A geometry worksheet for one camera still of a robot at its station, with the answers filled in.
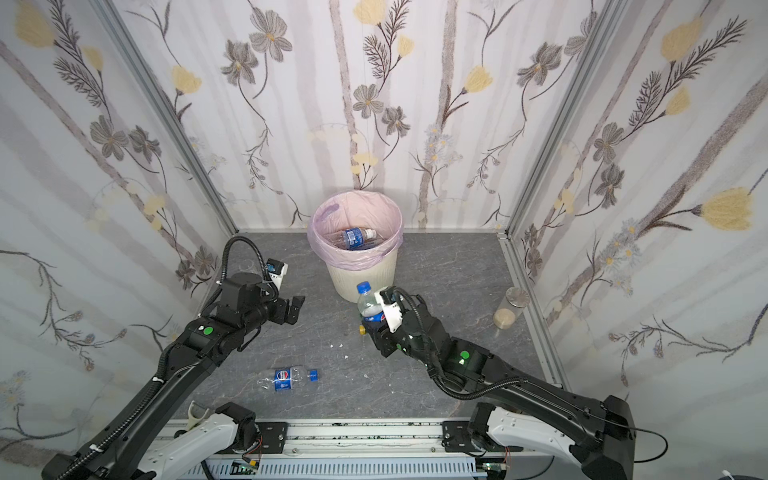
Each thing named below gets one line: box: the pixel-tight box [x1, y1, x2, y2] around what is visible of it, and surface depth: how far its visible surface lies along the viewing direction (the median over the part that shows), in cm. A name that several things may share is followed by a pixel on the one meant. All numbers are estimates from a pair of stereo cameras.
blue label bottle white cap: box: [342, 227, 377, 250], surface depth 92 cm
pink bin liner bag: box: [307, 191, 403, 271], surface depth 93 cm
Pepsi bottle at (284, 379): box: [257, 367, 319, 391], surface depth 81 cm
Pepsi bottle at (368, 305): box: [356, 281, 386, 323], surface depth 67 cm
